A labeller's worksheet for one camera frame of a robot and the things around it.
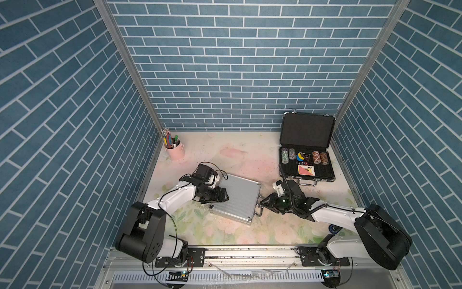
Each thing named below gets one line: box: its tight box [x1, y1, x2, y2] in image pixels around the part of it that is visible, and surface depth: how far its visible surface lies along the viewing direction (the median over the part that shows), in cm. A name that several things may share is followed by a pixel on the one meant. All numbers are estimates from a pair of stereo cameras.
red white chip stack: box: [312, 150, 322, 165], surface depth 106 cm
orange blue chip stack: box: [320, 151, 330, 166], surface depth 104 cm
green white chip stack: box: [281, 147, 289, 165], surface depth 107 cm
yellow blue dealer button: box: [295, 151, 305, 162], surface depth 107 cm
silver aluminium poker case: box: [209, 172, 262, 226], surface depth 87 cm
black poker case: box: [278, 110, 337, 182], surface depth 107 cm
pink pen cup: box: [164, 137, 186, 161], surface depth 104 cm
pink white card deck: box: [297, 164, 316, 176], surface depth 101 cm
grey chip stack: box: [288, 148, 296, 161], surface depth 107 cm
